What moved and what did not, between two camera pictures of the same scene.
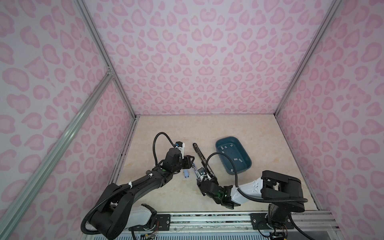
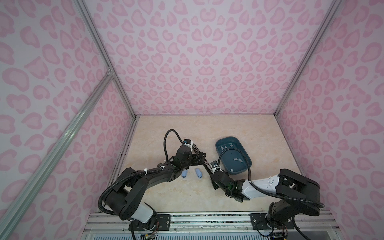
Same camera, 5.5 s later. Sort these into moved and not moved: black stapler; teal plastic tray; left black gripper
Moved: left black gripper
Not moved: teal plastic tray; black stapler
